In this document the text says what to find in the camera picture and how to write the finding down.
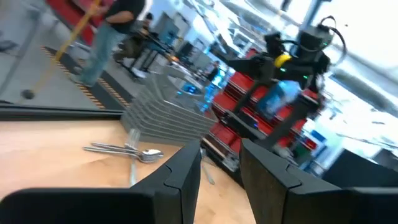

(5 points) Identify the black orange-striped floor mat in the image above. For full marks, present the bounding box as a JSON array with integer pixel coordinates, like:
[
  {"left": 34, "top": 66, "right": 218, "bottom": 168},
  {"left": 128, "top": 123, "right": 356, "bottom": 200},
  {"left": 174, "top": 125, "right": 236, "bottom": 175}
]
[{"left": 40, "top": 45, "right": 134, "bottom": 110}]

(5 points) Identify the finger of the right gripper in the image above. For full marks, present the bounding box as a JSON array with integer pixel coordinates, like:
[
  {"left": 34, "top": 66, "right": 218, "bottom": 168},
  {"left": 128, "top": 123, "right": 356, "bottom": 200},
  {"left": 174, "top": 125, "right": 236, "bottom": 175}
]
[
  {"left": 222, "top": 62, "right": 254, "bottom": 75},
  {"left": 217, "top": 55, "right": 253, "bottom": 67}
]

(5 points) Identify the red tool cabinet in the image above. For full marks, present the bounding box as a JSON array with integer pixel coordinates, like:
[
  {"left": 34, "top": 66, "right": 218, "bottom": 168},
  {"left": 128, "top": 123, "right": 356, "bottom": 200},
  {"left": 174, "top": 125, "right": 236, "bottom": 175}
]
[{"left": 45, "top": 0, "right": 116, "bottom": 47}]

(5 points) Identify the silver fork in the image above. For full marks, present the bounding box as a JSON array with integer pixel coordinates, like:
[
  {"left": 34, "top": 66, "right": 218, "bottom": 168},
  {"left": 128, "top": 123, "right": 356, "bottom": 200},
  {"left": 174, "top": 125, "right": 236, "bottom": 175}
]
[{"left": 125, "top": 128, "right": 141, "bottom": 187}]

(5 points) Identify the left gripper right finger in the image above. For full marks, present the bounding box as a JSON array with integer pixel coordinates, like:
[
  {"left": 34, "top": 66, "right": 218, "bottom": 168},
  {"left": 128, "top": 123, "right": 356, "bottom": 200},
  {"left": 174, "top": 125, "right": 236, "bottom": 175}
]
[{"left": 239, "top": 138, "right": 342, "bottom": 224}]

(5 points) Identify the red storage bin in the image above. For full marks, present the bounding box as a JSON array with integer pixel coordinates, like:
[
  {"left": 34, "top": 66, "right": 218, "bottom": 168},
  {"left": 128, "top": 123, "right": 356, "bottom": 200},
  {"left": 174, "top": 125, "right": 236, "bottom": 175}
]
[
  {"left": 212, "top": 92, "right": 239, "bottom": 113},
  {"left": 250, "top": 85, "right": 270, "bottom": 103},
  {"left": 210, "top": 122, "right": 238, "bottom": 146},
  {"left": 229, "top": 72, "right": 255, "bottom": 93}
]

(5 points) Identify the black side table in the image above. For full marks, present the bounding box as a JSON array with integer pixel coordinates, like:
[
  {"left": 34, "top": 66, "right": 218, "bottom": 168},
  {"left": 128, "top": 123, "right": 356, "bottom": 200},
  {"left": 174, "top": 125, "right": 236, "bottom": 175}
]
[{"left": 323, "top": 149, "right": 398, "bottom": 189}]

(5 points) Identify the silver spoon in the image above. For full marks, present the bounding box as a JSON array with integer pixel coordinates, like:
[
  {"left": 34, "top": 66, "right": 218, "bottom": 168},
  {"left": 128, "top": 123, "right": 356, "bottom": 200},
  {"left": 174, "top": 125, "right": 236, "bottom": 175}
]
[{"left": 83, "top": 146, "right": 165, "bottom": 164}]

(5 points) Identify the blue plastic container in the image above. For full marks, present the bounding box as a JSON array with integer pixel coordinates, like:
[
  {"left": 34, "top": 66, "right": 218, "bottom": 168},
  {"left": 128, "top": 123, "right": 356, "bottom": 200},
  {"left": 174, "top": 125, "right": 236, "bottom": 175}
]
[{"left": 257, "top": 80, "right": 301, "bottom": 118}]

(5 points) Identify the person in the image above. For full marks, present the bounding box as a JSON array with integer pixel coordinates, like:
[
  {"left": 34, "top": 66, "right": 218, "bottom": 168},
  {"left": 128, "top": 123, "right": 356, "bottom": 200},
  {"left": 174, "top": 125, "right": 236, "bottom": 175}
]
[
  {"left": 113, "top": 12, "right": 162, "bottom": 63},
  {"left": 70, "top": 0, "right": 147, "bottom": 88}
]

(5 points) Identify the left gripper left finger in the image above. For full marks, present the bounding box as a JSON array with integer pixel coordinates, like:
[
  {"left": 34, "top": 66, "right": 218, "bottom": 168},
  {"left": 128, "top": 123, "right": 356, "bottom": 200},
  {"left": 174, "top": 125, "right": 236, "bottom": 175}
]
[{"left": 130, "top": 139, "right": 203, "bottom": 224}]

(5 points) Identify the yellow floor cable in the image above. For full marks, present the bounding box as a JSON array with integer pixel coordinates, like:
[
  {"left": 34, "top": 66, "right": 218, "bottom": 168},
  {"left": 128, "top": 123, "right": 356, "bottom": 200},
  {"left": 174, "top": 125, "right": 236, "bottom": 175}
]
[{"left": 20, "top": 0, "right": 102, "bottom": 100}]

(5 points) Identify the black desk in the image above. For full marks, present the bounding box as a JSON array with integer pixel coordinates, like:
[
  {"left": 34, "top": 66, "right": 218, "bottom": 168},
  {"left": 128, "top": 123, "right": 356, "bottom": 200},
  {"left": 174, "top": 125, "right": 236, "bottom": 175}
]
[{"left": 119, "top": 29, "right": 178, "bottom": 80}]

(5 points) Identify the grey mesh cutlery basket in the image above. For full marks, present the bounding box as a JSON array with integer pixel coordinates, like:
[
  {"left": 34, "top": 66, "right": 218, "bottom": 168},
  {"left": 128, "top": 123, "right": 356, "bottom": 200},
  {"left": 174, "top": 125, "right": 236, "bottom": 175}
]
[{"left": 120, "top": 72, "right": 219, "bottom": 147}]

